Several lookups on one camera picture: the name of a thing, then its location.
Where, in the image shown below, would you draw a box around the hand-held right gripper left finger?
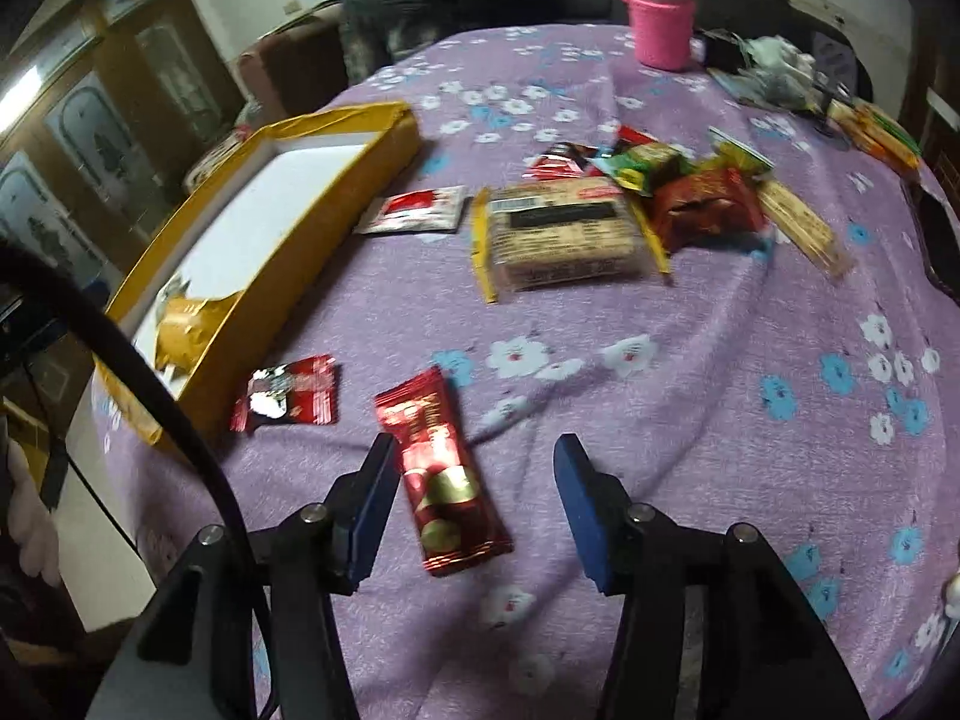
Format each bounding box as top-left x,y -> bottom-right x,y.
86,433 -> 400,720

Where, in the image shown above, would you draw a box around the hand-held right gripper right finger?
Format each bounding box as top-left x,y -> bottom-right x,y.
553,433 -> 871,720

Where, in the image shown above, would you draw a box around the long red snack packet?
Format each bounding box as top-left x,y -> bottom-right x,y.
373,366 -> 515,578

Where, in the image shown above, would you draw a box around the yellow snack packet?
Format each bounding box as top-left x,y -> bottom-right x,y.
154,277 -> 245,380

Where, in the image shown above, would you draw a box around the large clear biscuit packet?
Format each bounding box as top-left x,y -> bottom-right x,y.
469,178 -> 672,306

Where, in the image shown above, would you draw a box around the white tray with yellow rim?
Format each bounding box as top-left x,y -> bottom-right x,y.
103,101 -> 421,458

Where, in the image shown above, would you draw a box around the red and white sachet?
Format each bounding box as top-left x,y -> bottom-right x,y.
352,186 -> 467,237

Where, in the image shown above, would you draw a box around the dark red snack packet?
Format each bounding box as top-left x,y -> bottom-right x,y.
645,167 -> 766,254

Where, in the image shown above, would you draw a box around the green pea snack packet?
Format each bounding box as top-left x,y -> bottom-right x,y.
592,141 -> 687,196

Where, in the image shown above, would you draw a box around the plain red snack packet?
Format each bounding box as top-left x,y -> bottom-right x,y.
613,124 -> 665,155

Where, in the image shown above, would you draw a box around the yellow-green snack packet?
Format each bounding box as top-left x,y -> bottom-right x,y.
694,127 -> 777,181

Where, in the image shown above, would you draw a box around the small red snack packet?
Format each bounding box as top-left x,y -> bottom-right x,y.
229,354 -> 338,434

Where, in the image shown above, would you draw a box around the purple floral tablecloth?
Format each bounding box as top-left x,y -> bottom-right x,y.
90,22 -> 960,720

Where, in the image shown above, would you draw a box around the pink fuzzy clothing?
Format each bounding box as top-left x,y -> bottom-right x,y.
4,435 -> 65,586

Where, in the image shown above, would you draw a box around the red and black snack packet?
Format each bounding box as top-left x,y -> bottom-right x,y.
523,141 -> 601,181

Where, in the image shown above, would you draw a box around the long clear cracker packet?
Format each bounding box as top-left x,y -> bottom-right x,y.
754,178 -> 856,278

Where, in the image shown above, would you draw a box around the patterned blanket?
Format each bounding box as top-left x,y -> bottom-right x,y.
184,124 -> 256,192

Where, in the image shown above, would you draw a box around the brown armchair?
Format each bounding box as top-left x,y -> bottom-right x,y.
236,4 -> 353,128

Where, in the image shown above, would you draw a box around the wooden glass-panel door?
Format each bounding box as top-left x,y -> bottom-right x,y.
0,0 -> 248,301

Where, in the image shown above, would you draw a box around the orange snack packets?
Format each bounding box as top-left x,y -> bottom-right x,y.
829,99 -> 923,173

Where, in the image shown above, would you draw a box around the small black object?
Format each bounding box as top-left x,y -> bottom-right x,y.
701,28 -> 747,72

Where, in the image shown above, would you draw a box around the white crumpled clutter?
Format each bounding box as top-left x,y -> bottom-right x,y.
739,34 -> 818,102

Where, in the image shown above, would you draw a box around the pink knit-sleeved bottle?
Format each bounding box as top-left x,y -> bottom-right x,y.
619,0 -> 698,72

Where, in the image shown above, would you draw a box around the black cable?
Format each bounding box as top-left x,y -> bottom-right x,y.
0,244 -> 278,720

